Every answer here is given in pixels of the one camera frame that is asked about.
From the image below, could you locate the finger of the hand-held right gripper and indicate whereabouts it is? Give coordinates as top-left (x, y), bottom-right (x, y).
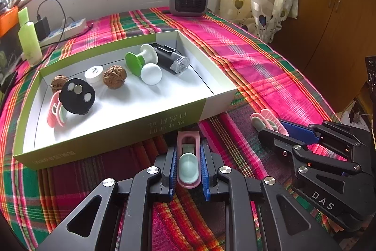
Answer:
top-left (278, 119), bottom-right (368, 162)
top-left (258, 129), bottom-right (371, 190)

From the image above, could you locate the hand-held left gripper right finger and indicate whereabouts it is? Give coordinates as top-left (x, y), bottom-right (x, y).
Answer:
top-left (200, 147), bottom-right (341, 251)

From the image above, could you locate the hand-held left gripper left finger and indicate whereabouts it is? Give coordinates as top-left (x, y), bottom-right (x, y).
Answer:
top-left (37, 148), bottom-right (178, 251)

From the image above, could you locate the pink and green clip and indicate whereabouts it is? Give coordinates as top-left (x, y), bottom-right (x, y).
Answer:
top-left (250, 109), bottom-right (288, 135)
top-left (46, 91), bottom-right (69, 129)
top-left (176, 131), bottom-right (202, 189)

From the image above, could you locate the green and white cardboard box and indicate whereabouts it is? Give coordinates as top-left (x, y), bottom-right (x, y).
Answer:
top-left (13, 30), bottom-right (238, 171)

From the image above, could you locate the white ball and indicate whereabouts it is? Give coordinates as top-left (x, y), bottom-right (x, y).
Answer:
top-left (140, 63), bottom-right (163, 85)

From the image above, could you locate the brown walnut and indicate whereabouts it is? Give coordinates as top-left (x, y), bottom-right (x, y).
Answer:
top-left (51, 75), bottom-right (69, 94)
top-left (103, 64), bottom-right (128, 90)

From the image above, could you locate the black bike light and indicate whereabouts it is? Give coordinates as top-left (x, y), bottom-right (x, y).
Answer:
top-left (151, 43), bottom-right (190, 74)

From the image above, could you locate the green and white spool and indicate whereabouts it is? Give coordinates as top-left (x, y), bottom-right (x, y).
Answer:
top-left (125, 44), bottom-right (159, 76)

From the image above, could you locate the white round container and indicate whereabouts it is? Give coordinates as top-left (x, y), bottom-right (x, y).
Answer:
top-left (85, 65), bottom-right (105, 84)

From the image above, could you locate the plaid blanket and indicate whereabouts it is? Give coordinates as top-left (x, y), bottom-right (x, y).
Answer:
top-left (0, 5), bottom-right (353, 251)

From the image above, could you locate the brown wooden wardrobe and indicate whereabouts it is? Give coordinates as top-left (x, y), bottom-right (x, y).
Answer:
top-left (270, 0), bottom-right (376, 113)

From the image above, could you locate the white power strip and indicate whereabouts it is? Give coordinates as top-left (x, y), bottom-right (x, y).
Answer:
top-left (38, 18), bottom-right (88, 44)

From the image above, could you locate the black phone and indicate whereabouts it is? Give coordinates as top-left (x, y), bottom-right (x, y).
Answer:
top-left (0, 71), bottom-right (18, 93)

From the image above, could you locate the green plastic bottle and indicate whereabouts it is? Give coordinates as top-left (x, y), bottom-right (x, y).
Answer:
top-left (18, 7), bottom-right (42, 66)

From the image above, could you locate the black charger plug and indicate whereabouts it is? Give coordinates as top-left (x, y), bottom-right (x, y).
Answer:
top-left (35, 16), bottom-right (51, 40)

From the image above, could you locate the glass tank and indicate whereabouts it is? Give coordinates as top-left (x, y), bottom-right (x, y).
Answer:
top-left (0, 30), bottom-right (25, 75)

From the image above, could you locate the orange box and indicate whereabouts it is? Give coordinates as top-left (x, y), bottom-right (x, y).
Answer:
top-left (0, 8), bottom-right (20, 37)

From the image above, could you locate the black charger cable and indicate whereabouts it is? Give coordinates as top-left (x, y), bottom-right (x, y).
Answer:
top-left (37, 0), bottom-right (66, 43)

